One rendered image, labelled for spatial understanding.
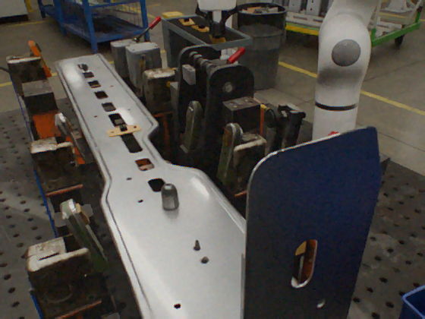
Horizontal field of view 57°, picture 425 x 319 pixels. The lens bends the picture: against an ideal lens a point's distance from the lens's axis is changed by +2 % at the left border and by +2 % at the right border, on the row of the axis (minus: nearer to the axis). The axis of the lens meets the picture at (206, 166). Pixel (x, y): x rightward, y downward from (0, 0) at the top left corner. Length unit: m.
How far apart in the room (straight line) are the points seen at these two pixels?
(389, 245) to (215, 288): 0.67
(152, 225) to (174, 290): 0.15
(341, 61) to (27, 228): 0.98
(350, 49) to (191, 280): 0.67
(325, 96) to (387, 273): 0.48
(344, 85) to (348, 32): 0.15
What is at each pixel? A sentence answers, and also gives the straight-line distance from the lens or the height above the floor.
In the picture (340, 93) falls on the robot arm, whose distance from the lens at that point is 1.12.
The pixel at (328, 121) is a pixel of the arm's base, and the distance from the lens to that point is 1.16.
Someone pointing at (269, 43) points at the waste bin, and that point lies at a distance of 3.74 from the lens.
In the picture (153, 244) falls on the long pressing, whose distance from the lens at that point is 0.66.
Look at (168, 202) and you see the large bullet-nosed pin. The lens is 0.71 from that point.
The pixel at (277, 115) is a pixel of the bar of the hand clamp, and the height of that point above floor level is 1.21.
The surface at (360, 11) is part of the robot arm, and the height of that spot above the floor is 1.23.
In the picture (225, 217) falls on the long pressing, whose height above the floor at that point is 1.00.
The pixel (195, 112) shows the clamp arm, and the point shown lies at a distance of 0.88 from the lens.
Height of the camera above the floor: 1.46
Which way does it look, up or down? 33 degrees down
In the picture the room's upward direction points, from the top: 2 degrees counter-clockwise
